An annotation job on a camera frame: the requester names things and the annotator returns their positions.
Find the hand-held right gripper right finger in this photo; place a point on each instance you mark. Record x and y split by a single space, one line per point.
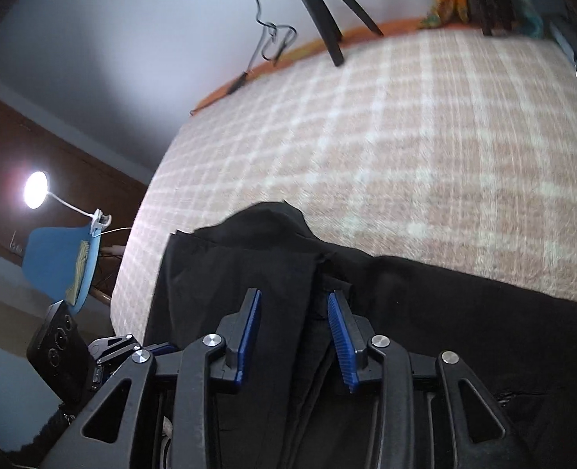
341 337

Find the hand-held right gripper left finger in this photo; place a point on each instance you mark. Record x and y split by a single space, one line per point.
249 337

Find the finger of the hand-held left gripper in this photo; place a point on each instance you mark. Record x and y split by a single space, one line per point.
117 347

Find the black pants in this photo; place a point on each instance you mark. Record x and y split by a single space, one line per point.
439 312

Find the yellow-green cloth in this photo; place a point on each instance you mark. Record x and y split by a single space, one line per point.
78 273

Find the blue chair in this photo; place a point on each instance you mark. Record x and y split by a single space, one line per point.
54 259

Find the white clip lamp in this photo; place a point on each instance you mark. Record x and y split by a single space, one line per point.
37 190

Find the brown wooden door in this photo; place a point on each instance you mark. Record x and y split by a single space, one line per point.
73 166

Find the beige checked blanket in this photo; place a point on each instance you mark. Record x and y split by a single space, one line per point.
366 156

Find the orange bed sheet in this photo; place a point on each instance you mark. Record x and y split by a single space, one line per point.
308 46

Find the small black tripod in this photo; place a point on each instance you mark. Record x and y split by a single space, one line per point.
325 19

